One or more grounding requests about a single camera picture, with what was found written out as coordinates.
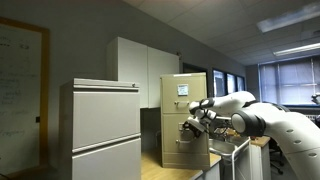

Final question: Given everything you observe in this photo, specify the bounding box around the white wall cabinet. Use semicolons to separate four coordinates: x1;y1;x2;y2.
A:
106;36;181;110

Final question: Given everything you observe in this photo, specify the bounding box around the beige drawer with label card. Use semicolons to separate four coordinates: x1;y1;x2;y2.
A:
161;75;207;114

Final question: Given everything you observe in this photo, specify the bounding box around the white label card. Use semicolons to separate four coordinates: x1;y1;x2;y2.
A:
176;83;190;97

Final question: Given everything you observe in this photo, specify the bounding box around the window with grey blinds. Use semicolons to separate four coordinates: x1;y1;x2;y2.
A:
258;55;320;107

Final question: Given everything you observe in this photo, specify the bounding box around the grey counter base cabinet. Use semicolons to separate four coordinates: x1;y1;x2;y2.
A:
191;161;223;180

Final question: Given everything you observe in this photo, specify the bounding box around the narrow ceiling light strip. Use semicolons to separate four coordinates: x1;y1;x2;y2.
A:
272;41;320;57

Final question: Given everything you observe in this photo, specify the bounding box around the large ceiling light panel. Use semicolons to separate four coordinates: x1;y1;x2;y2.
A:
256;1;320;35

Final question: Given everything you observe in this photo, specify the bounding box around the beige drawer with metal handle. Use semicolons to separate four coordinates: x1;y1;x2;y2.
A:
161;113;210;155

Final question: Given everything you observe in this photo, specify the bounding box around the light grey file cabinet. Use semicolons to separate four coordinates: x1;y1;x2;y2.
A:
58;77;142;180

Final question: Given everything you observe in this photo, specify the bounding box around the wood framed whiteboard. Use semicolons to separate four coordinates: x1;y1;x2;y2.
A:
0;16;51;177

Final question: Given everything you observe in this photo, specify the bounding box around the black office chair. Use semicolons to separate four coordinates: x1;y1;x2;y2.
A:
268;137;288;175

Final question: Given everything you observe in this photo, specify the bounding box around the beige metal file cabinet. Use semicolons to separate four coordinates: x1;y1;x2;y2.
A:
159;72;212;171

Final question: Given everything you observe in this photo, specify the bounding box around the dark interior window pane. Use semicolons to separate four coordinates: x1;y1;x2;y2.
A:
236;75;246;93
212;68;226;104
226;72;237;97

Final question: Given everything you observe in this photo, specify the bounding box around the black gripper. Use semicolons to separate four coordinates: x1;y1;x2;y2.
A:
182;119;203;139

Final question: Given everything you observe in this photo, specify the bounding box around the white base cabinet wood top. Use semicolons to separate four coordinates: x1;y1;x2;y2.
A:
249;135;272;180

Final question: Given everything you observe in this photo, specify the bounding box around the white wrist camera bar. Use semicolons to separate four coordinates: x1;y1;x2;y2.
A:
188;115;208;133

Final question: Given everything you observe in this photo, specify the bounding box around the stainless steel sink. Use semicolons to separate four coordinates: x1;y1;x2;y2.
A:
208;136;252;180

